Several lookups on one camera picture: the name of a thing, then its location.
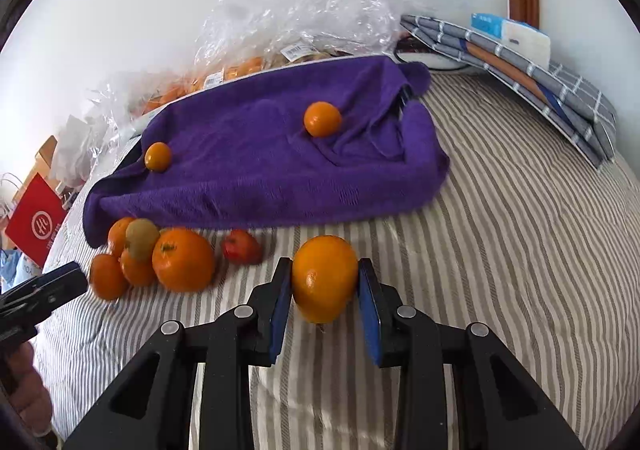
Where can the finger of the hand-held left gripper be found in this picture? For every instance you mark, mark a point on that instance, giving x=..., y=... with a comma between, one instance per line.
x=45, y=290

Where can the folded grey plaid cloth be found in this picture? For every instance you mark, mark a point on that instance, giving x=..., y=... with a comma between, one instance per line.
x=560, y=85

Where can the medium orange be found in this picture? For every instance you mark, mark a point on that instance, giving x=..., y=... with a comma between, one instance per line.
x=322, y=119

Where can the purple towel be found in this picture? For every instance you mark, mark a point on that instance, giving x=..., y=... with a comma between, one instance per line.
x=260, y=165

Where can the blue plastic bag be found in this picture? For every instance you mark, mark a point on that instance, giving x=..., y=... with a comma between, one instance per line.
x=12, y=267

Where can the red paper bag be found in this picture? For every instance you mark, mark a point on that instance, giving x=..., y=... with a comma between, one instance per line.
x=37, y=220

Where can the striped bed sheet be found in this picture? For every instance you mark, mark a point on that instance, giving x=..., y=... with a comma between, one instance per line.
x=500, y=255

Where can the blue white tissue pack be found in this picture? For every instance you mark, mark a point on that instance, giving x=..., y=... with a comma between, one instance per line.
x=520, y=37

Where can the person's left hand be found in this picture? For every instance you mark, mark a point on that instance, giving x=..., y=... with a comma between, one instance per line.
x=25, y=390

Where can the brown kiwi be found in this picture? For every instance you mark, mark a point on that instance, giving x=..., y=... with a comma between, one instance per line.
x=142, y=239

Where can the large clear plastic bag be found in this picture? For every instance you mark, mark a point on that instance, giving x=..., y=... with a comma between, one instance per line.
x=320, y=5

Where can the crumpled clear plastic bag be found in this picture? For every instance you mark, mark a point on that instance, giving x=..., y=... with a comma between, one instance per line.
x=100, y=130

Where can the small orange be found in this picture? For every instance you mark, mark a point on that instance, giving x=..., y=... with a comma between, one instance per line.
x=136, y=272
x=117, y=236
x=158, y=157
x=107, y=277

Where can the pile of bagged oranges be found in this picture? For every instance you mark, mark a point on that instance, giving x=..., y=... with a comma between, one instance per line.
x=235, y=70

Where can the large orange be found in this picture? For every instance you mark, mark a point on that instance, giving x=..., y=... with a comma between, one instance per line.
x=184, y=260
x=324, y=280

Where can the brown cardboard box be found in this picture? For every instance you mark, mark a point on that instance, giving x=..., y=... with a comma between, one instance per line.
x=46, y=152

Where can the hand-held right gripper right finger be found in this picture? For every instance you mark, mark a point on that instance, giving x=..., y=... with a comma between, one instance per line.
x=370, y=312

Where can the red apple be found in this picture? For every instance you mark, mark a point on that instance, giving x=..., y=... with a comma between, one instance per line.
x=241, y=247

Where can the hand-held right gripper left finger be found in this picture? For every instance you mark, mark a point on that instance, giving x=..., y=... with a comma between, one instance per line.
x=281, y=302

